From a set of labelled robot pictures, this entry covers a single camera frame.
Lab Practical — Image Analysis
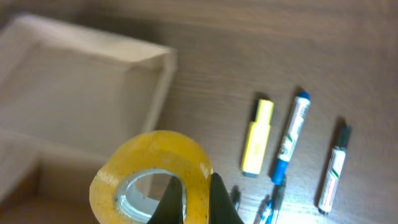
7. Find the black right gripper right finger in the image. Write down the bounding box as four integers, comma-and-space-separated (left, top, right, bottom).
209, 173, 244, 224

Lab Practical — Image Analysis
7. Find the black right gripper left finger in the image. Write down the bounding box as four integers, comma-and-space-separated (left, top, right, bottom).
147, 177, 183, 224

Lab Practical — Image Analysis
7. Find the black sharpie marker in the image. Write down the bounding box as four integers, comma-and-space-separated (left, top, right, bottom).
230, 185, 241, 211

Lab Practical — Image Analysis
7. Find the yellow highlighter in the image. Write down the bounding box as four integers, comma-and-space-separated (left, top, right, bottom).
241, 99, 274, 178

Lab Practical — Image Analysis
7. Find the yellow tape roll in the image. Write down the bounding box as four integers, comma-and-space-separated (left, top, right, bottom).
90, 131, 213, 223

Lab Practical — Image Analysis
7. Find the blue whiteboard marker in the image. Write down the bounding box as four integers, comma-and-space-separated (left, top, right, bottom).
271, 91, 311, 185

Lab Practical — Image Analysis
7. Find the black whiteboard marker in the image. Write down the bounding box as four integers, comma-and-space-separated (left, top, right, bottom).
318, 123, 352, 215

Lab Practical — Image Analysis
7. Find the brown cardboard box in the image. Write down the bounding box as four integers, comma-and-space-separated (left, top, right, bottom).
1, 14, 177, 223

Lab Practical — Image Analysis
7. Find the blue ballpoint pen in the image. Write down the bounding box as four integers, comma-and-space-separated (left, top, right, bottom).
258, 200, 273, 224

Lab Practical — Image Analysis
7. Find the dark ballpoint pen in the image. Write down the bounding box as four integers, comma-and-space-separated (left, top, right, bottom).
271, 177, 287, 224

